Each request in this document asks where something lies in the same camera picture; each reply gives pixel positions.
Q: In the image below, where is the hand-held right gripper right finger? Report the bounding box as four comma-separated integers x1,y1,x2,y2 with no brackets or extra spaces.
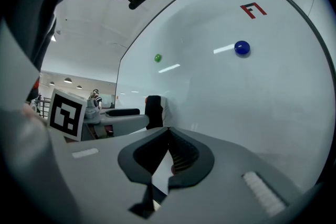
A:
153,126,304,224

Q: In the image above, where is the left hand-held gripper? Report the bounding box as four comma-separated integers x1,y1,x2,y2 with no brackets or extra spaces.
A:
47,88,151,142

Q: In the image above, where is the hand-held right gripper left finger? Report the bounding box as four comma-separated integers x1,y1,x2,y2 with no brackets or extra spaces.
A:
48,126,170,224

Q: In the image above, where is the black and white object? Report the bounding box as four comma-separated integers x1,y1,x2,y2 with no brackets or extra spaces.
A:
145,95,171,131

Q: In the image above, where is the person's left forearm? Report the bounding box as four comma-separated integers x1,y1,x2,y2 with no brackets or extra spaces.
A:
22,103,47,126

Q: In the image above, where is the black framed whiteboard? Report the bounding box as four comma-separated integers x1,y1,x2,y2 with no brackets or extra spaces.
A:
114,0,336,194

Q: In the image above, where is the person's left hand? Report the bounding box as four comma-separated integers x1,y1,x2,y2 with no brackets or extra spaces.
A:
88,124,115,140

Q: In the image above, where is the black metal railing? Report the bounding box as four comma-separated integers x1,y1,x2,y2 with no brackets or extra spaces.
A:
36,94,51,114

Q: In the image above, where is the black arm sleeve red print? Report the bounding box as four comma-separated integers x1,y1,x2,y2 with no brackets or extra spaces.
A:
26,78,41,103

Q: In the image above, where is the person's white vest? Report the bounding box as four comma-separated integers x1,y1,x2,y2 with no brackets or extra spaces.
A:
0,18,43,111

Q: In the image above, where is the blue round magnet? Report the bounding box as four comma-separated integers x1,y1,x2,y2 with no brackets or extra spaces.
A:
234,40,251,56

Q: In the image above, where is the person's black shirt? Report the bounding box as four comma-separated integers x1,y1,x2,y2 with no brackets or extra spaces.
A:
0,0,77,71

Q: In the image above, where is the red black logo sticker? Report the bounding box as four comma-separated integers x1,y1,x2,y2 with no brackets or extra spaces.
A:
240,2,268,20

